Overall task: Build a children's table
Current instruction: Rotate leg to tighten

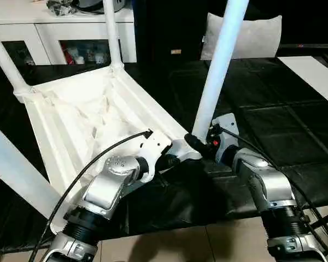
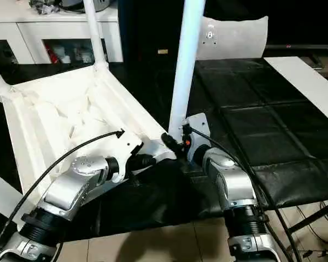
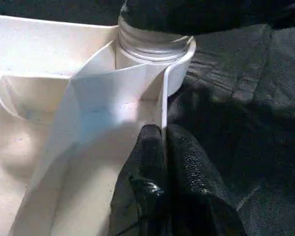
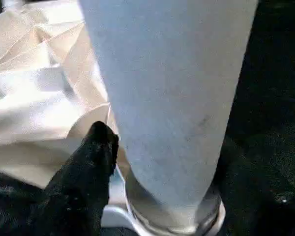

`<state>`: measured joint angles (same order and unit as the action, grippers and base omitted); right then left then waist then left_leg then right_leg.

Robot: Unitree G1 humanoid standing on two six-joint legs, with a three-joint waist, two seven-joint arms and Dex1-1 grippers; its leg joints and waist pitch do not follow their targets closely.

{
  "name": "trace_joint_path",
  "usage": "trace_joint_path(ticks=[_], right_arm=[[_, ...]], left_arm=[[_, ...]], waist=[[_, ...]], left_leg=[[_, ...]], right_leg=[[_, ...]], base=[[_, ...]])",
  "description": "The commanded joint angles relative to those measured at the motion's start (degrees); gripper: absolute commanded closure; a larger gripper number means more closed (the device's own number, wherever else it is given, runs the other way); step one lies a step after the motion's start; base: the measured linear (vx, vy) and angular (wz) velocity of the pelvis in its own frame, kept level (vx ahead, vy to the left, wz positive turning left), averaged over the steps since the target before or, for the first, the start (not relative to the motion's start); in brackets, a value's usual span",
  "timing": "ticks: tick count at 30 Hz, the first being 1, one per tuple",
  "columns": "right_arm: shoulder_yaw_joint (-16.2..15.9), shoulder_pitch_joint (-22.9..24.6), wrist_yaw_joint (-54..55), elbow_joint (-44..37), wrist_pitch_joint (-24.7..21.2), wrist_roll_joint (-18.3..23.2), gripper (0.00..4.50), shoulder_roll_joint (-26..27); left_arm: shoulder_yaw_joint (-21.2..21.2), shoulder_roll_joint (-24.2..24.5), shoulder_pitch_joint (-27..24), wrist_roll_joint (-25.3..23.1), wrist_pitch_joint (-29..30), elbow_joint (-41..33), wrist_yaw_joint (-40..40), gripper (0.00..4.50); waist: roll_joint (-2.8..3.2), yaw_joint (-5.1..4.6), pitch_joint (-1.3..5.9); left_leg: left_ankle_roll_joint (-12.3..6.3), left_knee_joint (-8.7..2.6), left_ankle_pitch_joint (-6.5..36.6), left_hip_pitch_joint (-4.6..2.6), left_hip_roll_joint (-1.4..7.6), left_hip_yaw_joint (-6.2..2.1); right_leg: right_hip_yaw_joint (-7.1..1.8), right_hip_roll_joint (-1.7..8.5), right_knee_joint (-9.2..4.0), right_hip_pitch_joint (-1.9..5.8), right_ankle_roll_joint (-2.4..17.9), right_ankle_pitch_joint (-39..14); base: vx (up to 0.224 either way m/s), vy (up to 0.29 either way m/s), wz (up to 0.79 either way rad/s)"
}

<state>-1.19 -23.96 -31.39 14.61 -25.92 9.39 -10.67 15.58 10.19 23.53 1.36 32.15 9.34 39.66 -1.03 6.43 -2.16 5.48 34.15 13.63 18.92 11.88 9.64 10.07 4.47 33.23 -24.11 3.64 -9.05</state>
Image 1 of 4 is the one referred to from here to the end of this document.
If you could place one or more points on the white plastic table leg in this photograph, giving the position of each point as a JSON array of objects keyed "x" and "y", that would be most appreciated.
[
  {"x": 13, "y": 163},
  {"x": 5, "y": 62},
  {"x": 110, "y": 32},
  {"x": 221, "y": 68}
]

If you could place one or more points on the white plastic table top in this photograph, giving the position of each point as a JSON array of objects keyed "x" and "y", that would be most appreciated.
[{"x": 71, "y": 109}]

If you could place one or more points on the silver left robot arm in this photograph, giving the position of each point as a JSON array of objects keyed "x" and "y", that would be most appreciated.
[{"x": 109, "y": 180}]

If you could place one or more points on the black table mat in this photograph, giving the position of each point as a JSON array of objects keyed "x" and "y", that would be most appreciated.
[{"x": 276, "y": 109}]

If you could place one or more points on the grey cushion with metal fittings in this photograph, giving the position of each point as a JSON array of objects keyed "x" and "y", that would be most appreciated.
[{"x": 257, "y": 38}]

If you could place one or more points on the white flat board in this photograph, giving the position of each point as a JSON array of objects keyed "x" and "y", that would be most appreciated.
[{"x": 311, "y": 73}]

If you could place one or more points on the black metal table leg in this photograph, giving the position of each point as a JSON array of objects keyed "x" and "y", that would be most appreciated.
[{"x": 326, "y": 218}]

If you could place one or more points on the black bar with red light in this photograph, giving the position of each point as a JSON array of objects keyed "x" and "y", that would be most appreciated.
[{"x": 311, "y": 45}]

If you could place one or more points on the white glass-door cabinet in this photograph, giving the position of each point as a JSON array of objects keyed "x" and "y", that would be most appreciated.
[{"x": 43, "y": 32}]

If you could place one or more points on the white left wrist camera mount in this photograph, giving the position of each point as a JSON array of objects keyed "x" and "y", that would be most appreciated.
[{"x": 155, "y": 144}]

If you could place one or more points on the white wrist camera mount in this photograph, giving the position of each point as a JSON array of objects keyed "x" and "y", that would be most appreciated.
[
  {"x": 155, "y": 144},
  {"x": 227, "y": 122}
]

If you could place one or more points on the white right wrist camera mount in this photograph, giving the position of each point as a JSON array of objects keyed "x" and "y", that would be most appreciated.
[{"x": 227, "y": 122}]

